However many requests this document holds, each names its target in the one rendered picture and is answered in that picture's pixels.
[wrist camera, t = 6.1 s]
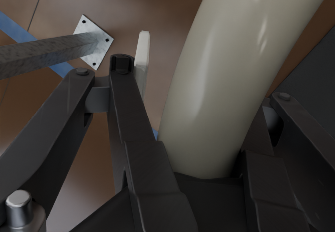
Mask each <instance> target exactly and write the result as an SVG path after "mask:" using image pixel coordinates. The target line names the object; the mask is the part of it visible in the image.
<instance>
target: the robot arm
mask: <svg viewBox="0 0 335 232"><path fill-rule="evenodd" d="M149 47H150V33H149V31H141V32H140V34H139V39H138V44H137V50H136V55H135V58H134V57H132V56H130V55H127V54H113V55H111V56H110V65H109V75H107V76H103V77H95V72H94V71H93V70H90V69H87V68H82V67H78V68H74V69H71V70H70V71H69V72H68V73H67V74H66V76H65V77H64V78H63V79H62V81H61V82H60V83H59V84H58V86H57V87H56V88H55V89H54V91H53V92H52V93H51V94H50V96H49V97H48V98H47V99H46V101H45V102H44V103H43V104H42V106H41V107H40V108H39V109H38V111H37V112H36V113H35V114H34V116H33V117H32V118H31V119H30V121H29V122H28V123H27V124H26V126H25V127H24V128H23V129H22V131H21V132H20V133H19V134H18V136H17V137H16V138H15V139H14V140H13V142H12V143H11V144H10V145H9V147H8V148H7V149H6V150H5V152H4V153H3V154H2V155H1V157H0V232H47V228H46V220H47V218H48V216H49V214H50V212H51V210H52V208H53V205H54V203H55V201H56V199H57V196H58V194H59V192H60V190H61V187H62V185H63V183H64V181H65V179H66V176H67V174H68V172H69V170H70V167H71V165H72V163H73V161H74V158H75V156H76V154H77V152H78V150H79V147H80V145H81V143H82V141H83V138H84V136H85V134H86V132H87V130H88V127H89V125H90V123H91V121H92V118H93V113H101V112H106V114H107V123H108V132H109V141H110V150H111V159H112V167H113V176H114V185H115V196H113V197H112V198H111V199H110V200H108V201H107V202H106V203H104V204H103V205H102V206H101V207H99V208H98V209H97V210H96V211H94V212H93V213H92V214H91V215H89V216H88V217H87V218H86V219H84V220H83V221H82V222H80V223H79V224H78V225H77V226H75V227H74V228H73V229H72V230H70V231H69V232H335V140H334V139H333V138H332V137H331V136H330V135H329V134H328V132H327V131H326V130H325V129H324V128H323V127H322V126H321V125H320V124H319V123H318V122H317V121H316V120H315V119H314V118H313V117H312V116H311V115H310V114H309V113H308V112H307V111H306V110H305V109H304V107H303V106H302V105H301V104H300V103H299V102H298V101H297V100H296V99H295V98H294V97H292V96H290V95H289V94H287V93H283V92H282V93H281V92H274V93H272V96H271V98H266V97H264V99H263V101H262V103H261V105H260V107H259V109H258V111H257V113H256V115H255V117H254V119H253V121H252V123H251V125H250V128H249V130H248V132H247V134H246V137H245V139H244V141H243V144H242V146H241V149H240V151H239V154H238V156H237V159H236V162H235V164H234V167H233V170H232V173H231V176H230V177H224V178H213V179H200V178H196V177H192V176H189V175H185V174H181V173H178V172H173V169H172V167H171V164H170V161H169V158H168V155H167V152H166V150H165V147H164V144H163V142H162V141H156V140H155V137H154V134H153V131H152V128H151V125H150V122H149V119H148V116H147V113H146V110H145V107H144V96H145V88H146V80H147V72H148V62H149ZM294 195H295V196H296V198H297V200H298V202H299V203H300V205H301V207H302V208H303V210H304V212H305V213H306V215H307V217H308V218H309V220H310V222H311V223H312V225H311V224H310V223H308V222H307V218H306V216H305V214H304V212H303V211H302V210H300V209H298V207H297V204H296V201H295V197H294Z"/></svg>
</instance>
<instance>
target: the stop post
mask: <svg viewBox="0 0 335 232"><path fill-rule="evenodd" d="M113 41H114V38H113V37H111V36H110V35H109V34H108V33H106V32H105V31H104V30H102V29H101V28H100V27H99V26H97V25H96V24H95V23H94V22H92V21H91V20H90V19H88V18H87V17H86V16H85V15H82V17H81V19H80V21H79V23H78V25H77V27H76V29H75V31H74V33H73V35H67V36H61V37H55V38H49V39H42V40H36V41H30V42H24V43H17V44H11V45H5V46H0V80H3V79H6V78H10V77H13V76H17V75H20V74H24V73H27V72H31V71H34V70H38V69H41V68H45V67H48V66H52V65H55V64H59V63H63V62H66V61H70V60H73V59H77V58H81V59H82V60H84V61H85V62H86V63H87V64H89V65H90V66H91V67H92V68H94V69H95V70H97V69H98V68H99V66H100V64H101V62H102V60H103V59H104V57H105V55H106V53H107V51H108V50H109V48H110V46H111V44H112V42H113Z"/></svg>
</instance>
